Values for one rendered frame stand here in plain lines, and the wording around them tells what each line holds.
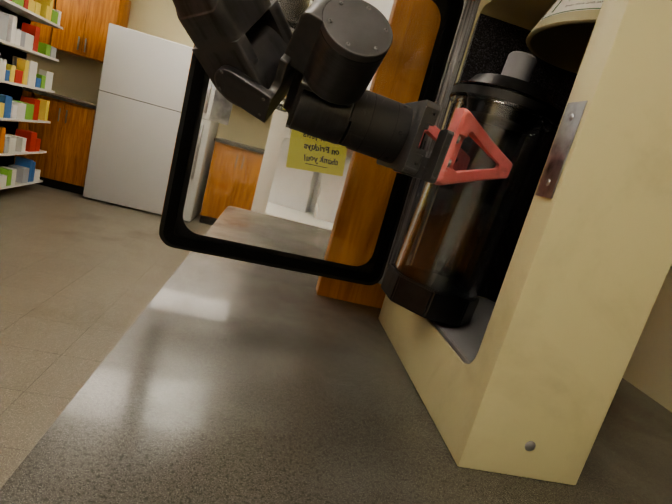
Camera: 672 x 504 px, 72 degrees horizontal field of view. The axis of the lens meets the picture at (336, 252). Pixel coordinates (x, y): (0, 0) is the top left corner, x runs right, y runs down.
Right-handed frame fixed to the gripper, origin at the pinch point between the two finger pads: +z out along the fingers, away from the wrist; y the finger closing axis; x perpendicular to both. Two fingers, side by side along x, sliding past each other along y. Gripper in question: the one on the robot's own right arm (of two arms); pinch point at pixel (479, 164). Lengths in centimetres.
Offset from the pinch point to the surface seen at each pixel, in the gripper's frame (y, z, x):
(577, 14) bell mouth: -5.0, 0.9, -14.2
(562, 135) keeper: -13.3, -1.2, -2.9
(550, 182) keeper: -14.0, -1.0, 0.6
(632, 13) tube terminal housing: -15.1, -1.1, -11.2
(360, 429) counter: -12.0, -7.1, 24.7
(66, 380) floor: 137, -68, 124
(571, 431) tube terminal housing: -15.7, 8.8, 18.7
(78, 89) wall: 552, -231, 29
